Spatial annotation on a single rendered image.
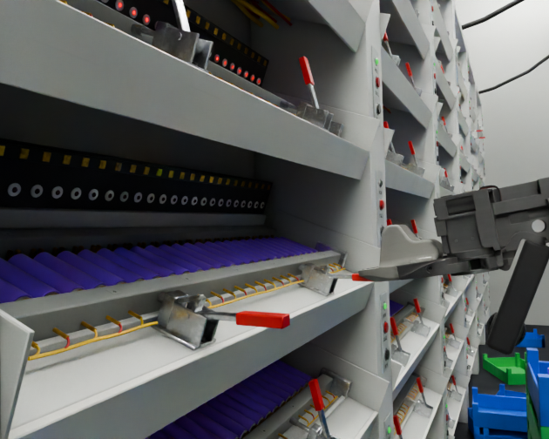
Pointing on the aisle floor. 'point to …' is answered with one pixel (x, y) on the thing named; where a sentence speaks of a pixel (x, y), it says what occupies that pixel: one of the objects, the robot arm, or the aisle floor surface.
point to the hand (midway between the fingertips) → (373, 277)
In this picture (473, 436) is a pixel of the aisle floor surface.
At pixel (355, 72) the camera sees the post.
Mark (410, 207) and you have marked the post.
